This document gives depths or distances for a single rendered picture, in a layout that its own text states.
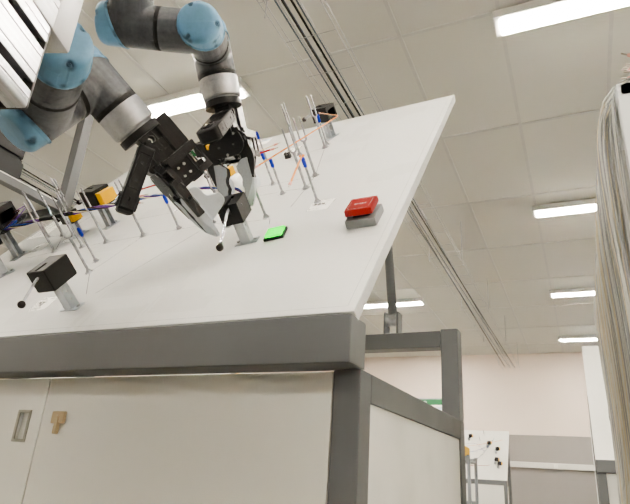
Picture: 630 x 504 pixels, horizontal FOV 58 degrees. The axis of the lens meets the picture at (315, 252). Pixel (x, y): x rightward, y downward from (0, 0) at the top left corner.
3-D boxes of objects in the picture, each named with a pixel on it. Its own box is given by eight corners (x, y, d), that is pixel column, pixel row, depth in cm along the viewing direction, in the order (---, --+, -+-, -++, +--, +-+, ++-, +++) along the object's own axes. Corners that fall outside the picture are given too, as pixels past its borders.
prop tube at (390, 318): (396, 326, 137) (388, 201, 142) (385, 326, 138) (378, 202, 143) (400, 326, 139) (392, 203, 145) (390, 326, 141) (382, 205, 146)
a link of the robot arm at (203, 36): (152, 39, 96) (167, 61, 107) (219, 46, 96) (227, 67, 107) (156, -8, 96) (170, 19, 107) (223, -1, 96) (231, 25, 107)
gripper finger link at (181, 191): (207, 211, 92) (170, 168, 89) (200, 217, 91) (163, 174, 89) (200, 213, 96) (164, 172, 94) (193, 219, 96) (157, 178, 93)
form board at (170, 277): (-133, 353, 128) (-138, 346, 127) (132, 173, 209) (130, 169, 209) (358, 322, 77) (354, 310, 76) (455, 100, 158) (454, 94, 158)
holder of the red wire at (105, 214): (97, 221, 158) (78, 186, 153) (126, 220, 150) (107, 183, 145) (83, 230, 154) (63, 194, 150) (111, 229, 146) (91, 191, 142)
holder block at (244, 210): (223, 227, 106) (215, 208, 104) (232, 214, 111) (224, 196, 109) (244, 222, 105) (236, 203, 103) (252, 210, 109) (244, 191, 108)
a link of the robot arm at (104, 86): (37, 75, 88) (78, 50, 92) (88, 132, 91) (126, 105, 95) (49, 51, 81) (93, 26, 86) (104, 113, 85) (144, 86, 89)
